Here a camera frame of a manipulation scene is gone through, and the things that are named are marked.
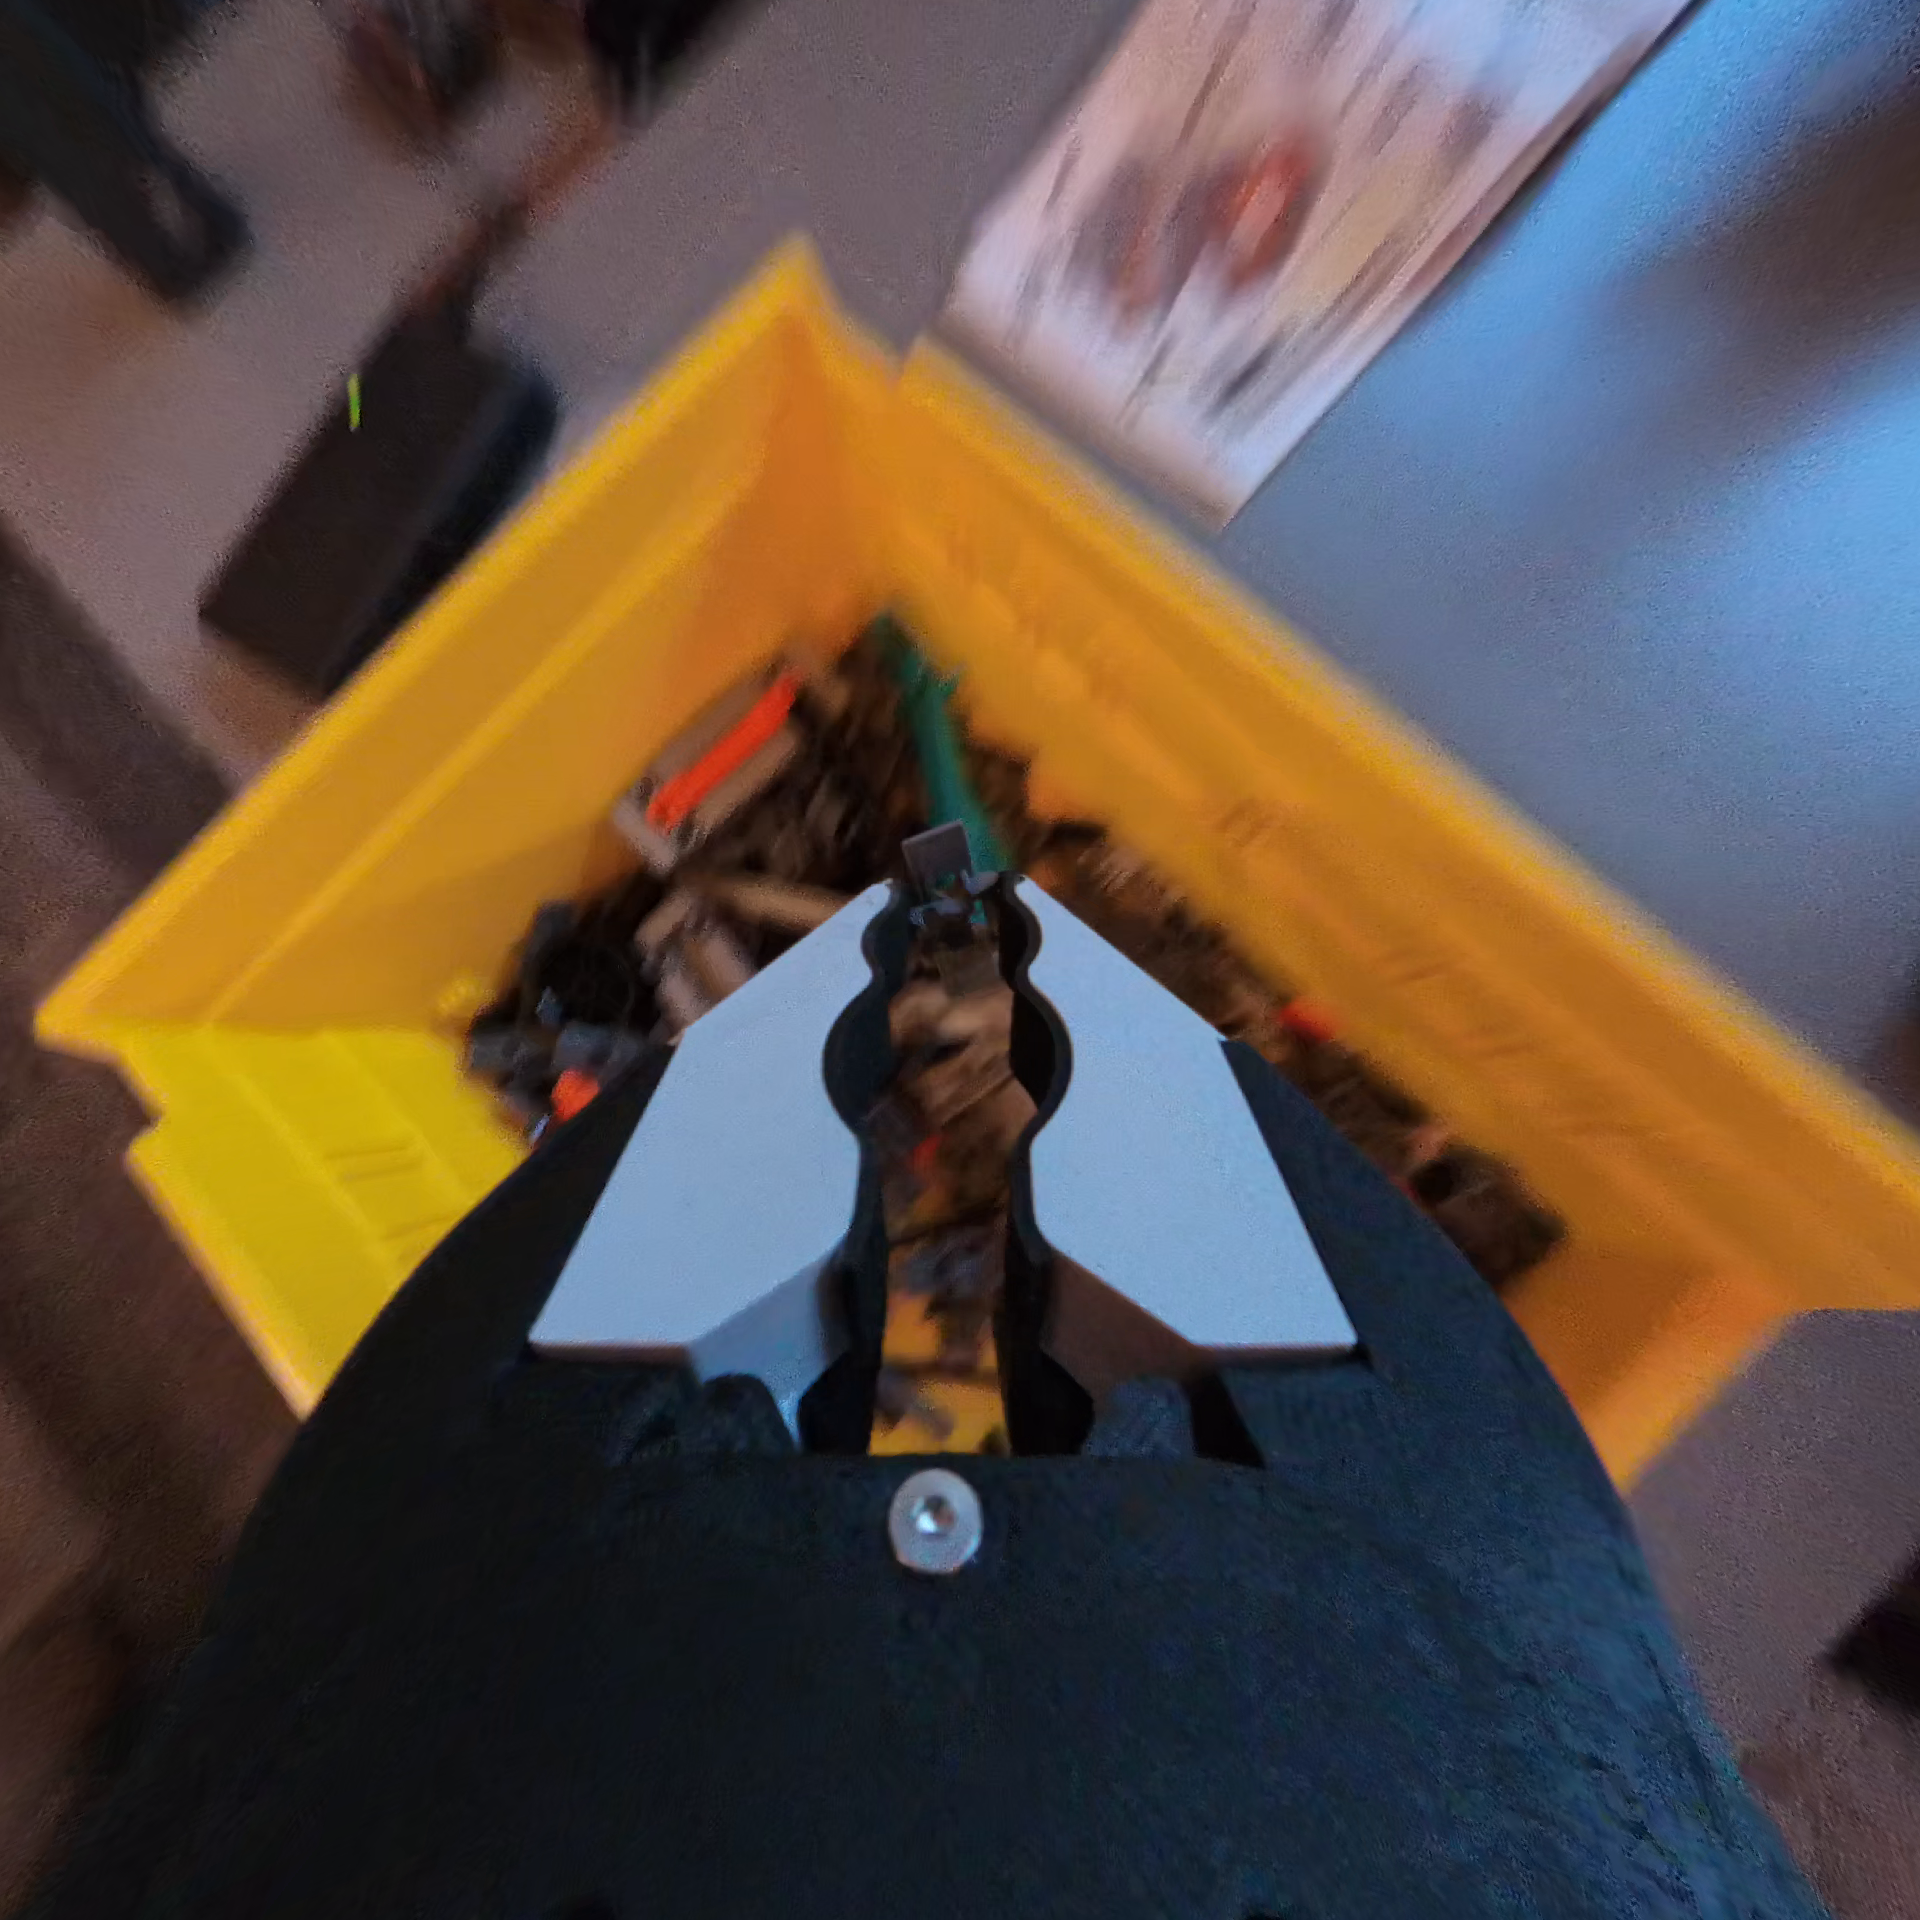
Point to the teal brick separator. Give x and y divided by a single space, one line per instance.
931 720

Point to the grey desk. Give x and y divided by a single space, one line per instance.
1650 600

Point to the black power adapter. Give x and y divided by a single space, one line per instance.
376 525

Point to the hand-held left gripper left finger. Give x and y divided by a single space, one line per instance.
705 1201

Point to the pile of toy bricks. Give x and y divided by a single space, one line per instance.
751 902

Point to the yellow plastic bin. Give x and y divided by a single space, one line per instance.
1201 751

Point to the small dark grey brick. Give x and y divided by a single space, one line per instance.
938 856

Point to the black metal post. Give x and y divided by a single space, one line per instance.
119 165

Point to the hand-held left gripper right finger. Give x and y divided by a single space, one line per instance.
1185 1201

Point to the toy instruction booklet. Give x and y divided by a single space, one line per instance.
1277 225

